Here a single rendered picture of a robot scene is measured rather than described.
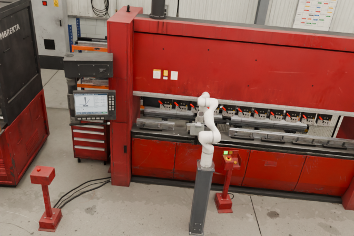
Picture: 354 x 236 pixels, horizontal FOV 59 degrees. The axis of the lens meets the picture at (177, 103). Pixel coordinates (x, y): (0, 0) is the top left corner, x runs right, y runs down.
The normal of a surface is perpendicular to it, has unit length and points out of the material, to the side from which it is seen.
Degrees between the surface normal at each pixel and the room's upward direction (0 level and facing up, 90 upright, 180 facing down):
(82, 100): 90
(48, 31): 90
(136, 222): 0
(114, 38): 90
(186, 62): 90
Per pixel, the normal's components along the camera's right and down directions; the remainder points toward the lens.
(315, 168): -0.07, 0.47
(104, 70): 0.18, 0.48
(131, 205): 0.07, -0.88
